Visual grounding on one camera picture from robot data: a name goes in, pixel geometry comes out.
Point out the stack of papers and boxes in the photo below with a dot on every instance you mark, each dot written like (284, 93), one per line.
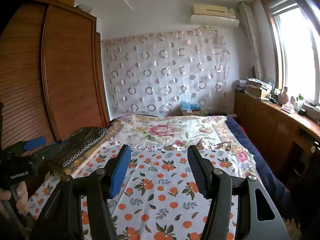
(253, 87)

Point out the navy circle-patterned garment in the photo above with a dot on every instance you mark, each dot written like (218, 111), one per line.
(77, 148)

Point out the window with frame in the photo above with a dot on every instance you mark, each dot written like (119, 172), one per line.
(296, 47)

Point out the floral quilt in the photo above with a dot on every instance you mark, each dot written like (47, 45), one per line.
(177, 133)

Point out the dark blue blanket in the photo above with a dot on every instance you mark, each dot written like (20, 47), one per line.
(277, 190)

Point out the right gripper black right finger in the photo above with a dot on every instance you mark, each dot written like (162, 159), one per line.
(213, 183)

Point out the wooden sideboard cabinet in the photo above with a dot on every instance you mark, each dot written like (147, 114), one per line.
(273, 131)

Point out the pink ceramic figurine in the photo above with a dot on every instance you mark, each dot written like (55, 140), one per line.
(283, 97)

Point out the wall air conditioner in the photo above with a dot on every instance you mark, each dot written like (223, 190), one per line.
(214, 16)

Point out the cardboard box with blue bag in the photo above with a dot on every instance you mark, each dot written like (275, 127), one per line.
(190, 109)

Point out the brown wooden louvered wardrobe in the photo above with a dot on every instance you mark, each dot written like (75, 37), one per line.
(51, 73)

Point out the sheer circle-patterned curtain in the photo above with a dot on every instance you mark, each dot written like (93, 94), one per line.
(160, 72)

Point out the beige window curtain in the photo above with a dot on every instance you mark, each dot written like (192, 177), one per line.
(251, 31)

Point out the green cap bottle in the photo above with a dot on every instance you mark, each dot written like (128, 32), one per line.
(300, 101)

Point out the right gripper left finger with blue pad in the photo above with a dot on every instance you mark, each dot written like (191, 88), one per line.
(111, 177)

